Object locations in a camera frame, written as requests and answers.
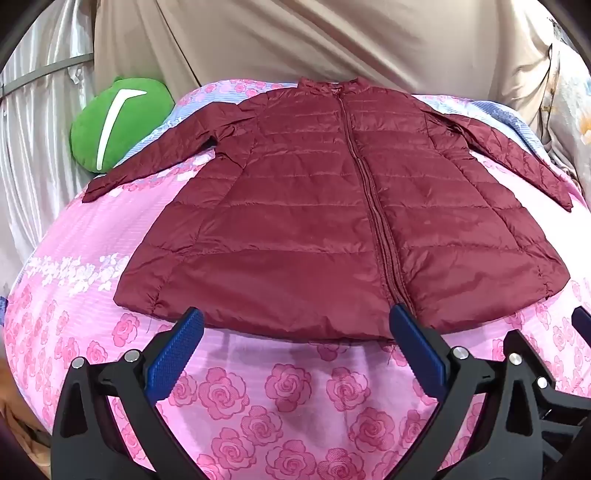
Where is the floral print curtain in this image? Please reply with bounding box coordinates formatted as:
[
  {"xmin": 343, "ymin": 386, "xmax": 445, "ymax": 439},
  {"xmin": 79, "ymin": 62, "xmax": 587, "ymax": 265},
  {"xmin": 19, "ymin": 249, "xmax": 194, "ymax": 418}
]
[{"xmin": 499, "ymin": 14, "xmax": 591, "ymax": 197}]

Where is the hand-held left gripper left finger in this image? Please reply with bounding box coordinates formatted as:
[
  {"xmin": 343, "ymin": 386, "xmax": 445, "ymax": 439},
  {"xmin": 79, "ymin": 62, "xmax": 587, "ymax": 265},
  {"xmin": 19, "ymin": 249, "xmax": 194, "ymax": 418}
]
[{"xmin": 51, "ymin": 306, "xmax": 205, "ymax": 480}]

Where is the maroon quilted jacket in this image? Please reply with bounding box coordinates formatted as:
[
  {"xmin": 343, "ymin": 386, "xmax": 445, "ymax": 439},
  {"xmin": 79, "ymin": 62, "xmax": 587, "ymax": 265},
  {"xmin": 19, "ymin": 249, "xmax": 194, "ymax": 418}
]
[{"xmin": 82, "ymin": 76, "xmax": 573, "ymax": 343}]

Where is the beige curtain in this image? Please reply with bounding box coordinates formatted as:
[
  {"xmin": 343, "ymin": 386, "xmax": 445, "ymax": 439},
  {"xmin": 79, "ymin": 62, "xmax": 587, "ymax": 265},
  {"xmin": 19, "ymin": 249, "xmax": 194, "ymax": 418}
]
[{"xmin": 92, "ymin": 0, "xmax": 555, "ymax": 106}]

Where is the green plush pillow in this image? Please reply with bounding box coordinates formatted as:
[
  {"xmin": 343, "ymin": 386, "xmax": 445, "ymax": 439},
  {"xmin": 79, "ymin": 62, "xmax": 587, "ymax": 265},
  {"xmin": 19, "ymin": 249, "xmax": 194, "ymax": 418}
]
[{"xmin": 69, "ymin": 76, "xmax": 176, "ymax": 175}]

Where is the pink floral bedsheet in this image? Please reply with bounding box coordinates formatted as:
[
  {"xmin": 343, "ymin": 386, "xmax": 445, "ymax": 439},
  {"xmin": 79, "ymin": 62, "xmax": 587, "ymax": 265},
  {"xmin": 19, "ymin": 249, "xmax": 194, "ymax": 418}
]
[{"xmin": 0, "ymin": 78, "xmax": 591, "ymax": 480}]

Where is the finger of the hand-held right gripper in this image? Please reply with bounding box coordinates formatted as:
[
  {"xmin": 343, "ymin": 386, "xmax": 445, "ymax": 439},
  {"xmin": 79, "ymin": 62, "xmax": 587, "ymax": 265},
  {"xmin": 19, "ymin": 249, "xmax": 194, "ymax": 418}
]
[{"xmin": 505, "ymin": 305, "xmax": 591, "ymax": 463}]

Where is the white satin curtain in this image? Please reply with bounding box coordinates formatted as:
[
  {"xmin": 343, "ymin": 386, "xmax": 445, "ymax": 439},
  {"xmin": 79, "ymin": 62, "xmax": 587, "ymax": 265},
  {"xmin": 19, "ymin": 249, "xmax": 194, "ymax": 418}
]
[{"xmin": 0, "ymin": 0, "xmax": 101, "ymax": 305}]

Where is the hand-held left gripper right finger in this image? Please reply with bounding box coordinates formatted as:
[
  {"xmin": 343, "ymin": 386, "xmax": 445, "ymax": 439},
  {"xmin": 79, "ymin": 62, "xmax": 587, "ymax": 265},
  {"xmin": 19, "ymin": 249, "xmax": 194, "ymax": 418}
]
[{"xmin": 389, "ymin": 302, "xmax": 553, "ymax": 480}]

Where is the grey metal rod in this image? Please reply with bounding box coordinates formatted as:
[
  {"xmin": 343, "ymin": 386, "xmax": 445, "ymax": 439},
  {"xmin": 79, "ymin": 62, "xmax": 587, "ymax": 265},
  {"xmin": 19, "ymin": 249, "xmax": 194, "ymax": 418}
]
[{"xmin": 0, "ymin": 52, "xmax": 95, "ymax": 94}]

